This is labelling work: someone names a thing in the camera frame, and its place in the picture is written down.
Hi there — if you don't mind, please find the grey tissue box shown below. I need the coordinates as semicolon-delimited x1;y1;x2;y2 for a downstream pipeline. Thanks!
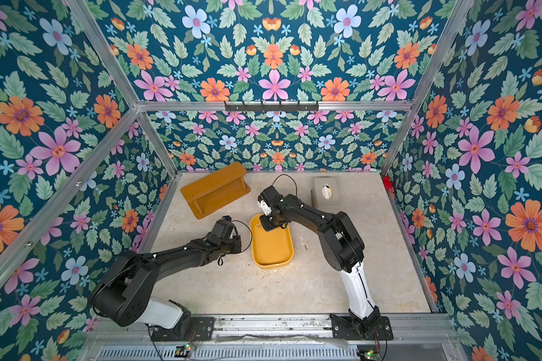
310;177;342;214

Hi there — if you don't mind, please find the black camera cable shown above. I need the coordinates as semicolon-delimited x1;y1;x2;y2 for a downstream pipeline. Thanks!
270;173;299;197
216;220;254;267

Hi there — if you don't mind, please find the yellow plastic storage box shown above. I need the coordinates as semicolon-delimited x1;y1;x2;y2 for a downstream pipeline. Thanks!
250;214;294;270

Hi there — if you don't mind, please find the small circuit board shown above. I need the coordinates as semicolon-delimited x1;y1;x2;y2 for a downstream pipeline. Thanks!
173;344;194;359

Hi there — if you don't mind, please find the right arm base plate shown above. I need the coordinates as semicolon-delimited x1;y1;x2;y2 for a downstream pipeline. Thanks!
330;311;394;341

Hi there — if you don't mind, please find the black hook rail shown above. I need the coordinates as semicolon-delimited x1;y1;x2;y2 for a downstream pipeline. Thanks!
224;101;320;113

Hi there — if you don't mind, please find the right black camera cable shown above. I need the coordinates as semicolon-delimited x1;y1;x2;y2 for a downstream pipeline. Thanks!
270;173;299;197

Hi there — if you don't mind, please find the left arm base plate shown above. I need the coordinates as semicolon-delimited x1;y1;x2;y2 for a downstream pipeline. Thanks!
151;316;215;342

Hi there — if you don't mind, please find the white ventilation grille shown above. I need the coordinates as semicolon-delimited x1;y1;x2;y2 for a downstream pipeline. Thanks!
96;344;360;360

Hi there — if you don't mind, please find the orange wooden shelf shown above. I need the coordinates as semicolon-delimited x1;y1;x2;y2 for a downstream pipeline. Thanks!
181;162;251;220

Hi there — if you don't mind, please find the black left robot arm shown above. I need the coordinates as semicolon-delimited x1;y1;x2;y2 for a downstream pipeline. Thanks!
88;216;242;329

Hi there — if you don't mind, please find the red object at wall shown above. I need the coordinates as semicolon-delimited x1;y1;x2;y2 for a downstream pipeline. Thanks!
382;176;394;192

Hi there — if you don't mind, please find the left black camera cable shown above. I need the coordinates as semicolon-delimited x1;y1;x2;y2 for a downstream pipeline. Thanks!
216;220;254;267

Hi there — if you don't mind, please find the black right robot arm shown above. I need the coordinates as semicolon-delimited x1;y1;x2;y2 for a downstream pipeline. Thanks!
257;186;380;327

